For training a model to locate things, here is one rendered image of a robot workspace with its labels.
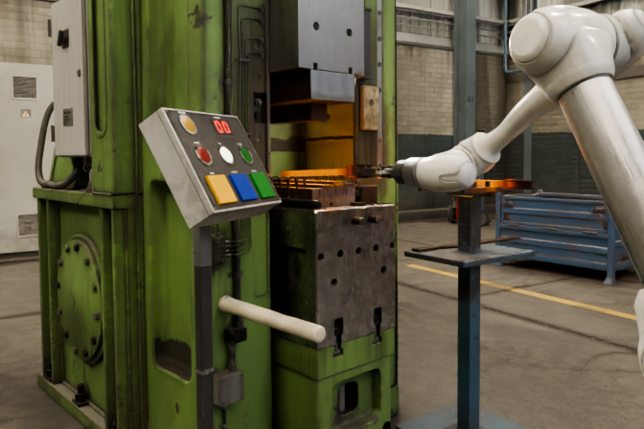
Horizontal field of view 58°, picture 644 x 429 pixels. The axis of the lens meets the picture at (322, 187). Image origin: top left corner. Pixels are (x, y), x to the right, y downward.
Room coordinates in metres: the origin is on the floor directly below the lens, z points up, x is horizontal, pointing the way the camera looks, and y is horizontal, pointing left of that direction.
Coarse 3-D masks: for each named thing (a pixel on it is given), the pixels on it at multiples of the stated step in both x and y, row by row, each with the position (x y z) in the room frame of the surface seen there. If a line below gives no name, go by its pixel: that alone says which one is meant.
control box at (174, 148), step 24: (168, 120) 1.35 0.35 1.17; (192, 120) 1.43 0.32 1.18; (216, 120) 1.54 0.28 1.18; (168, 144) 1.34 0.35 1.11; (192, 144) 1.38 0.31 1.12; (216, 144) 1.47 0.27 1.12; (240, 144) 1.58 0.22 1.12; (168, 168) 1.34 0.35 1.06; (192, 168) 1.32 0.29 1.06; (216, 168) 1.41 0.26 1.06; (240, 168) 1.51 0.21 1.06; (192, 192) 1.32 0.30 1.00; (192, 216) 1.32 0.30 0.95; (216, 216) 1.34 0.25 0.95; (240, 216) 1.50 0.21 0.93
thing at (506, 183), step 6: (480, 180) 2.14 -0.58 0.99; (486, 180) 2.12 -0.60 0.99; (492, 180) 2.10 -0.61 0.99; (498, 180) 2.10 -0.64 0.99; (504, 180) 2.04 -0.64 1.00; (510, 180) 2.03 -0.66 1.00; (516, 180) 2.01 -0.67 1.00; (522, 180) 1.99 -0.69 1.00; (528, 180) 1.98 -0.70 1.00; (492, 186) 2.09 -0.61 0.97; (498, 186) 2.07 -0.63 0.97; (504, 186) 2.04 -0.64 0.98; (510, 186) 2.04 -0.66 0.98; (516, 186) 2.02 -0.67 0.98; (522, 186) 1.99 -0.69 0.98; (528, 186) 1.98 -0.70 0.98
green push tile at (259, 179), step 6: (252, 174) 1.53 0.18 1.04; (258, 174) 1.56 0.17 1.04; (264, 174) 1.59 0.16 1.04; (252, 180) 1.52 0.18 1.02; (258, 180) 1.54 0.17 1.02; (264, 180) 1.57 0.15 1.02; (258, 186) 1.52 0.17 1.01; (264, 186) 1.55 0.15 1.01; (270, 186) 1.58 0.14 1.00; (258, 192) 1.52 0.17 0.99; (264, 192) 1.53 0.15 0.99; (270, 192) 1.56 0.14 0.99
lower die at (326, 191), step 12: (276, 180) 2.18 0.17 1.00; (300, 180) 2.08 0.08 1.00; (324, 180) 2.05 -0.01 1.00; (300, 192) 1.93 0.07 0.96; (312, 192) 1.89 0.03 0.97; (324, 192) 1.92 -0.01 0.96; (336, 192) 1.96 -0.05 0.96; (348, 192) 2.00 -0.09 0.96; (324, 204) 1.92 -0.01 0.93; (336, 204) 1.96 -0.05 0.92; (348, 204) 2.00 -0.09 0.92
